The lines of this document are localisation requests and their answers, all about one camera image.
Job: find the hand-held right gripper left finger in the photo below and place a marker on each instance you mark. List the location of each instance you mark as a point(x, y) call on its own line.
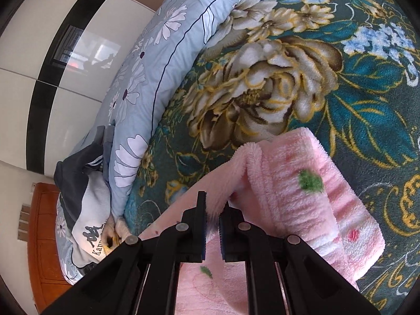
point(200, 233)

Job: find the cream fluffy cloth piece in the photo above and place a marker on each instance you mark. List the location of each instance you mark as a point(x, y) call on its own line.
point(116, 233)

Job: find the pink fleece garment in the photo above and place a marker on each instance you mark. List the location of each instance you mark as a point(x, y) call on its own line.
point(295, 210)

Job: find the light blue daisy quilt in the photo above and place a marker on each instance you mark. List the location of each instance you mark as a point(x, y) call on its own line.
point(147, 72)

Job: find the navy and grey sweatshirt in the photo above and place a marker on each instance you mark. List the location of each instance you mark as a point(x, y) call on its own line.
point(95, 203)

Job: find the white wardrobe with black stripe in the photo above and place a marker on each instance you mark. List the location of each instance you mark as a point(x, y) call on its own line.
point(32, 105)

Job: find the orange wooden headboard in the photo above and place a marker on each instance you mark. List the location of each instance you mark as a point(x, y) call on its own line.
point(42, 252)

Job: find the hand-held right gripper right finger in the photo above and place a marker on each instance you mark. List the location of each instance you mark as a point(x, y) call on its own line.
point(223, 236)

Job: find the teal floral blanket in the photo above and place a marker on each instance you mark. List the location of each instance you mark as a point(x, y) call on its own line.
point(361, 121)

